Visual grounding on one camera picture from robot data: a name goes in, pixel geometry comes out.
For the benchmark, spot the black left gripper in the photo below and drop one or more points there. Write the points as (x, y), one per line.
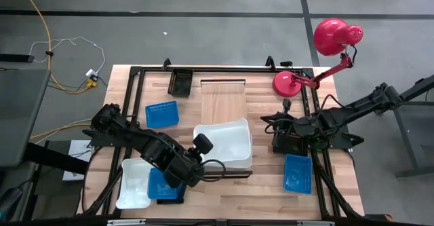
(202, 144)

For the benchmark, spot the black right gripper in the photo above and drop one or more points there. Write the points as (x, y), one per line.
(303, 127)

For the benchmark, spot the black bar with silver ends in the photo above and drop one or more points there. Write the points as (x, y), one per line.
(220, 222)

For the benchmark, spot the grey metal stand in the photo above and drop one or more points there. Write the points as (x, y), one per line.
(407, 137)

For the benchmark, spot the black frame bracket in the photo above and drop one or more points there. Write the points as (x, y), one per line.
(270, 62)
(166, 64)

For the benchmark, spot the white paper box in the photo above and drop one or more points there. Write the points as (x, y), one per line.
(79, 148)

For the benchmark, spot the small black camera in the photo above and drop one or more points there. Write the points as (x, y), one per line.
(286, 63)

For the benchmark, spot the black rounded device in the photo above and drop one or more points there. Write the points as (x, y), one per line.
(8, 202)

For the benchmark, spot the wooden shelf with black frame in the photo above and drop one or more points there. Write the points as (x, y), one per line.
(223, 100)

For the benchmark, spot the blue perforated plastic basket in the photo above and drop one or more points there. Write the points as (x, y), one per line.
(161, 187)
(298, 175)
(162, 114)

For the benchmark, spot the black power strip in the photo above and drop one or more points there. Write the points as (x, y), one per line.
(15, 58)

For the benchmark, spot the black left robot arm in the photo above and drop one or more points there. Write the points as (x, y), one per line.
(156, 149)

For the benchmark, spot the black metal rig frame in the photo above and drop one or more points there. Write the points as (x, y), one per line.
(223, 70)

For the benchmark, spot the red desk lamp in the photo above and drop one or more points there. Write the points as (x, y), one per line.
(334, 36)

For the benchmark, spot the yellow plug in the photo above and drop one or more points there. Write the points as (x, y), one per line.
(91, 83)

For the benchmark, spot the white power adapter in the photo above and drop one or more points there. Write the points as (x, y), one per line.
(91, 73)

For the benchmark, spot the grey side table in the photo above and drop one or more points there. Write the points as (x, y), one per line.
(20, 117)

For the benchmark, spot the white plastic basket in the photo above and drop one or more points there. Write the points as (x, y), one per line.
(251, 159)
(223, 144)
(134, 185)

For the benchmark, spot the black beam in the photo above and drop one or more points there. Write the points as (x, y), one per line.
(54, 158)

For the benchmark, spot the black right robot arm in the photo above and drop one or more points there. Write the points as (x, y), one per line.
(356, 109)

